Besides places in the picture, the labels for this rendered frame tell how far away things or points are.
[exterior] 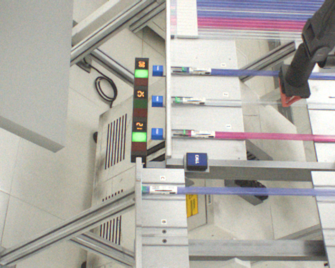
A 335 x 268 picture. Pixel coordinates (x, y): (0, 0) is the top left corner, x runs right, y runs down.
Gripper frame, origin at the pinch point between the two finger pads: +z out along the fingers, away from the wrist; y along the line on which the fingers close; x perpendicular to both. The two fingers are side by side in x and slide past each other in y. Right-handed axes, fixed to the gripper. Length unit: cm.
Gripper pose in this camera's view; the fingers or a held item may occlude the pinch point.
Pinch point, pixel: (285, 102)
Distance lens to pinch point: 158.6
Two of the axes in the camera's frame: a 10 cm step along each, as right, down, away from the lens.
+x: -9.9, -0.7, -1.2
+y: -0.2, -8.0, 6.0
